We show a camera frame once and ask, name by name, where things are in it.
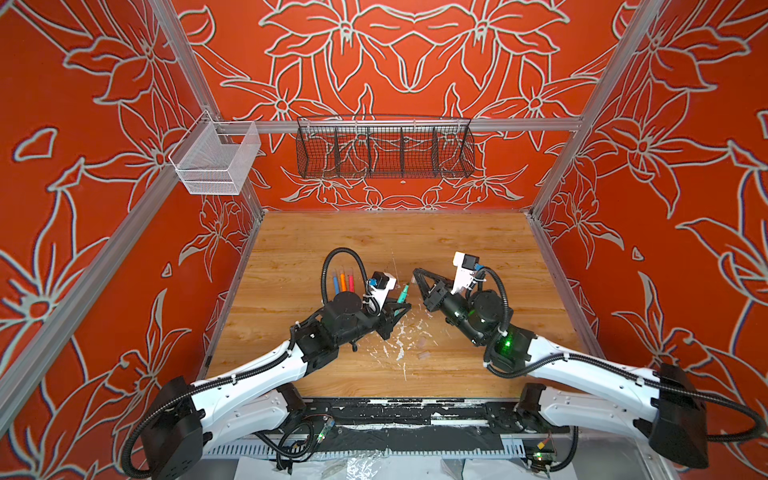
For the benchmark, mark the black wire basket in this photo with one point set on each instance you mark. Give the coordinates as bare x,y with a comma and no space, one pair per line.
365,146

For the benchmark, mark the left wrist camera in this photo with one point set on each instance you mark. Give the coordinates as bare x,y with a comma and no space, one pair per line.
379,287

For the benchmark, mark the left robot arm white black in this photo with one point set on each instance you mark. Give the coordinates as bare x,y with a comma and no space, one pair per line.
185,419

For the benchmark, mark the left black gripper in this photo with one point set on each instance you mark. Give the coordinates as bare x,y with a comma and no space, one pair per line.
389,312

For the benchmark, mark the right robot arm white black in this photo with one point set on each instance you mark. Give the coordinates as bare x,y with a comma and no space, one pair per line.
571,389

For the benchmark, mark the white mesh basket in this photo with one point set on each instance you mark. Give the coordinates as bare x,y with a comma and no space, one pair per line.
214,163

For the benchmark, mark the green highlighter pen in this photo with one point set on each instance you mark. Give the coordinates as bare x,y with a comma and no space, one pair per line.
403,295

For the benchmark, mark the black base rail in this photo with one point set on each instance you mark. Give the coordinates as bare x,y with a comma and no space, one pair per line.
497,415

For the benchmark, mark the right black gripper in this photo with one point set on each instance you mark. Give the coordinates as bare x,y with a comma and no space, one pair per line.
437,293

